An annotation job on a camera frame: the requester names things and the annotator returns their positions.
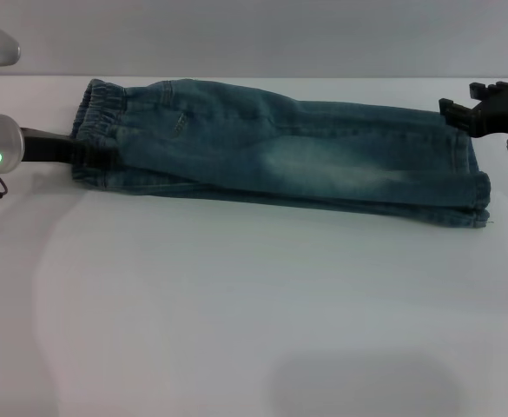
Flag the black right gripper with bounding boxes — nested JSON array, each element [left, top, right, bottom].
[[439, 81, 508, 139]]

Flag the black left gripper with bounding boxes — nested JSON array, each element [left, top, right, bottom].
[[18, 127, 122, 169]]

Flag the blue denim shorts with basketball print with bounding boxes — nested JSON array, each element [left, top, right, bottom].
[[70, 77, 492, 228]]

